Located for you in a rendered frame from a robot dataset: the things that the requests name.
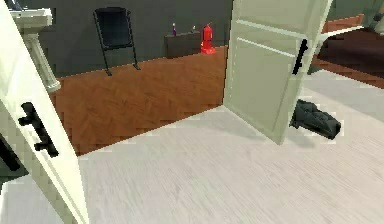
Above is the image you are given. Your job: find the dark brown low cabinet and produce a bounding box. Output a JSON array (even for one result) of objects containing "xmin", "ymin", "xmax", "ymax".
[{"xmin": 163, "ymin": 30, "xmax": 203, "ymax": 59}]

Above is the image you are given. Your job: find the red fire extinguisher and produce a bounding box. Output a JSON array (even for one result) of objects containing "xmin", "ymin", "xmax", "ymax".
[{"xmin": 200, "ymin": 22, "xmax": 217, "ymax": 56}]

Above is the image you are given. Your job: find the pale green room door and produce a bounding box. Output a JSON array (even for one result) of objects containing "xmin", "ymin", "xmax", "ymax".
[{"xmin": 222, "ymin": 0, "xmax": 334, "ymax": 146}]

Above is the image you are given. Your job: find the black folding chair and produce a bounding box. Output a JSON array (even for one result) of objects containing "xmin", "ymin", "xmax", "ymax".
[{"xmin": 92, "ymin": 6, "xmax": 142, "ymax": 77}]

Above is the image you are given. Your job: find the white room door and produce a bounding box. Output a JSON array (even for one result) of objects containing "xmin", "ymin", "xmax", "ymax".
[{"xmin": 0, "ymin": 0, "xmax": 90, "ymax": 224}]

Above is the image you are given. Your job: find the black door handle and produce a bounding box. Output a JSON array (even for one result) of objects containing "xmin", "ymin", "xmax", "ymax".
[
  {"xmin": 291, "ymin": 38, "xmax": 309, "ymax": 76},
  {"xmin": 17, "ymin": 101, "xmax": 60, "ymax": 159}
]

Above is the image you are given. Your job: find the white pedestal sink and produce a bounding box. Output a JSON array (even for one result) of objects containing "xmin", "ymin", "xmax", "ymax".
[{"xmin": 9, "ymin": 7, "xmax": 62, "ymax": 94}]

